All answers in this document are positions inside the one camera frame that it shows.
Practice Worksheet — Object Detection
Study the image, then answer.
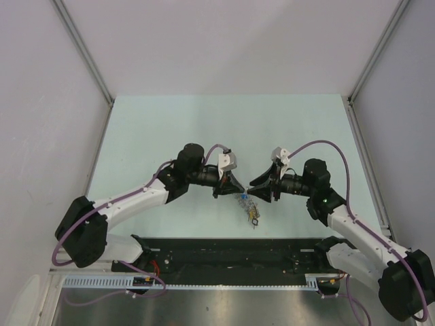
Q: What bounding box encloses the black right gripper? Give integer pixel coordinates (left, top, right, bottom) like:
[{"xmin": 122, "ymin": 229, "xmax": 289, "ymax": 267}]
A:
[{"xmin": 247, "ymin": 162, "xmax": 314, "ymax": 203}]

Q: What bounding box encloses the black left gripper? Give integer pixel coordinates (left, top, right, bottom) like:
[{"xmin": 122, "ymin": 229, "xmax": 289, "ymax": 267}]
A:
[{"xmin": 186, "ymin": 166, "xmax": 243, "ymax": 198}]

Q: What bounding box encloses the metal disc keyring organizer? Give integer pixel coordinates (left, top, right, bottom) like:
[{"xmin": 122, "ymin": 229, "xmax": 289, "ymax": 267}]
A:
[{"xmin": 233, "ymin": 193, "xmax": 260, "ymax": 223}]

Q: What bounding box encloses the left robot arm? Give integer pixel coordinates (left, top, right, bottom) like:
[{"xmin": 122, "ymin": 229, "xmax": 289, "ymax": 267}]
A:
[{"xmin": 52, "ymin": 143, "xmax": 244, "ymax": 272}]

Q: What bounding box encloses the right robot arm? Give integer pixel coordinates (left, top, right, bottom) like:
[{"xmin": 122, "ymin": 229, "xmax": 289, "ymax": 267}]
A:
[{"xmin": 247, "ymin": 158, "xmax": 434, "ymax": 323}]

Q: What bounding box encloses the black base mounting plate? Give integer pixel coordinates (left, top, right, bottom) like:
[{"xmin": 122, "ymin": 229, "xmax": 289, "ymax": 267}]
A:
[{"xmin": 111, "ymin": 236, "xmax": 343, "ymax": 281}]

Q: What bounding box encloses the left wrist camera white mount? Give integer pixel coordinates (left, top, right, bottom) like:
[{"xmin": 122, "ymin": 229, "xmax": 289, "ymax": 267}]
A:
[{"xmin": 217, "ymin": 149, "xmax": 237, "ymax": 178}]

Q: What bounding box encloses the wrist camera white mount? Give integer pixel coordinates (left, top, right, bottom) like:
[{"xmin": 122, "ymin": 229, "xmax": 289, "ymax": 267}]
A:
[
  {"xmin": 217, "ymin": 149, "xmax": 237, "ymax": 178},
  {"xmin": 271, "ymin": 147, "xmax": 290, "ymax": 170}
]

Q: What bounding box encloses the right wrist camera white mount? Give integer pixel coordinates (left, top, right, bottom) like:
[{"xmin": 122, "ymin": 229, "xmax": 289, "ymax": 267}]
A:
[{"xmin": 271, "ymin": 147, "xmax": 290, "ymax": 170}]

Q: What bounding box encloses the white slotted cable duct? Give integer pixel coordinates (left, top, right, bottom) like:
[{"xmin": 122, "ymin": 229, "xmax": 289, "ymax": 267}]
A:
[{"xmin": 62, "ymin": 274, "xmax": 342, "ymax": 291}]

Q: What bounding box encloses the right aluminium side rail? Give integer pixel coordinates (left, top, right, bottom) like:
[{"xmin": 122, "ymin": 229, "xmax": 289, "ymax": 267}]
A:
[{"xmin": 343, "ymin": 97, "xmax": 394, "ymax": 240}]

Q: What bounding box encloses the right aluminium frame post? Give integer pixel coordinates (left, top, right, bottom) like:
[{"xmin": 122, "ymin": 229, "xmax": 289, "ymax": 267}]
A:
[{"xmin": 347, "ymin": 0, "xmax": 411, "ymax": 105}]

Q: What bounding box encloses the aluminium frame post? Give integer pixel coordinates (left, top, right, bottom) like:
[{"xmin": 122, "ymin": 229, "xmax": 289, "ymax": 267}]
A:
[
  {"xmin": 50, "ymin": 0, "xmax": 115, "ymax": 108},
  {"xmin": 347, "ymin": 0, "xmax": 411, "ymax": 105}
]

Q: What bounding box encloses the aluminium front rail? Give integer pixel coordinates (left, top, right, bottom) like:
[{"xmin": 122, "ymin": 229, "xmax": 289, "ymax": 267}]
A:
[{"xmin": 49, "ymin": 259, "xmax": 115, "ymax": 276}]

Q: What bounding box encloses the left aluminium frame post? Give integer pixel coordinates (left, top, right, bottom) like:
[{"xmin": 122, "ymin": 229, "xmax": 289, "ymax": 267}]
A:
[{"xmin": 50, "ymin": 0, "xmax": 115, "ymax": 108}]

